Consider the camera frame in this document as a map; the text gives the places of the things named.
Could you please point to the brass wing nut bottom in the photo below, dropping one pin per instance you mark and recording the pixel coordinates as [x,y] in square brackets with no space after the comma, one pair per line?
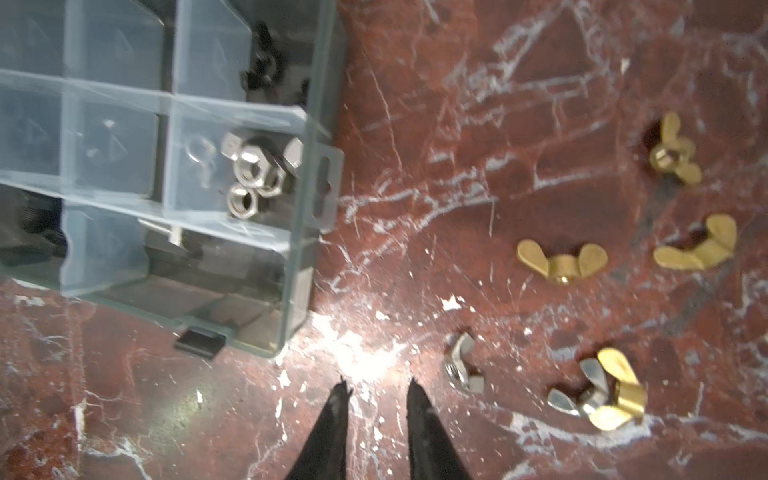
[718,246]

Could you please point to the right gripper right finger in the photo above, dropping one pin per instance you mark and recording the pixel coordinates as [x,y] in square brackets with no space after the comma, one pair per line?
[431,452]

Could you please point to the steel wing nut upper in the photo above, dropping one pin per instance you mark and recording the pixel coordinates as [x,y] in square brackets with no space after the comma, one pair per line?
[202,153]

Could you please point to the brass wing nut right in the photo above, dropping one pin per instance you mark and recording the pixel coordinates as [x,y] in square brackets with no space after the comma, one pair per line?
[629,399]

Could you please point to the brass wing nut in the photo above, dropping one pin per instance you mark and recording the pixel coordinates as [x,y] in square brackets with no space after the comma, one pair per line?
[673,154]
[718,246]
[562,269]
[629,399]

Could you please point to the brass wing nut far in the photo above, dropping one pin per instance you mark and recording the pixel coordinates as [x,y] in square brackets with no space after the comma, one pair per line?
[673,154]

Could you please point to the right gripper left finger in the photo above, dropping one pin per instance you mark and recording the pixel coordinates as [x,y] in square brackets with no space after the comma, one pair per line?
[323,455]

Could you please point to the steel hex nut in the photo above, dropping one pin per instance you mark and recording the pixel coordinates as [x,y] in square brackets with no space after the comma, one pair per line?
[242,202]
[261,171]
[231,145]
[293,155]

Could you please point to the steel wing nut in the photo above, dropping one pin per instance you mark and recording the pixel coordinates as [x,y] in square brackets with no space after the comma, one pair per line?
[461,375]
[202,153]
[590,399]

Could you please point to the brass wing nut left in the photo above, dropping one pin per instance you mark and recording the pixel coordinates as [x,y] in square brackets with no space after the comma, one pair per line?
[562,269]

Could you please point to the grey plastic organizer box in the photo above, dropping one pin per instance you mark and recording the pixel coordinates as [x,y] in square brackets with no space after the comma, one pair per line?
[97,101]

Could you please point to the steel wing nut lower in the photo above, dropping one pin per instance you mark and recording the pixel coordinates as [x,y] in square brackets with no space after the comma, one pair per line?
[590,399]

